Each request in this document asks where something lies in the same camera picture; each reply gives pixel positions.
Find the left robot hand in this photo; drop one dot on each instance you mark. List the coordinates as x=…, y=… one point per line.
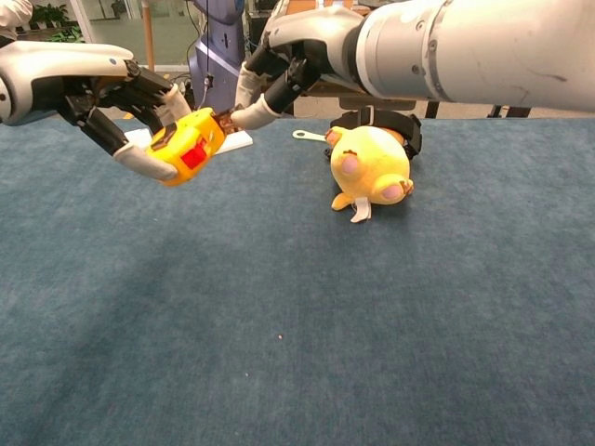
x=56, y=69

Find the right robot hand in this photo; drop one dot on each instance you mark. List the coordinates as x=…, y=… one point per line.
x=316, y=42

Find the yellow tape measure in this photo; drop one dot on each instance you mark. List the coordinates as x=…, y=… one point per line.
x=195, y=148

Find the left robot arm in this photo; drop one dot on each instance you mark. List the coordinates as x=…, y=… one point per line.
x=2, y=100

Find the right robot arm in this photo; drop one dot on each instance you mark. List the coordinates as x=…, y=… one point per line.
x=488, y=46

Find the purple robot base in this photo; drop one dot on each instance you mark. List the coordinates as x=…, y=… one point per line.
x=218, y=56

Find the potted green plants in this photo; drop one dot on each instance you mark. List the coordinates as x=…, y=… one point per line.
x=46, y=16

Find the white framed glass partition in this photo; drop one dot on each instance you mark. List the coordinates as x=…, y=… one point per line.
x=86, y=23

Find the person in white shirt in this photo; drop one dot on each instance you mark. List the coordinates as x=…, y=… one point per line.
x=14, y=14

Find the cream plastic spoon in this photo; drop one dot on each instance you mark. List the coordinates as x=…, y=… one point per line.
x=307, y=135

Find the wooden pole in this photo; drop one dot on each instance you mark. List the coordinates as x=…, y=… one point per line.
x=149, y=32

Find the white foam block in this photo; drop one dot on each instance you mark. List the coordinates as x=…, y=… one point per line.
x=139, y=135

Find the white notched plastic block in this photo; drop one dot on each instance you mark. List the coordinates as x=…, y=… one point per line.
x=239, y=139

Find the yellow plush toy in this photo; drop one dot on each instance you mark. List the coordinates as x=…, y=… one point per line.
x=372, y=162

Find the brown mahjong table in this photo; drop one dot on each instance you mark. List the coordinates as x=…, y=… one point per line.
x=432, y=110

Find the blue table cloth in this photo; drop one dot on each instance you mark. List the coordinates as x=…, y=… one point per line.
x=279, y=302

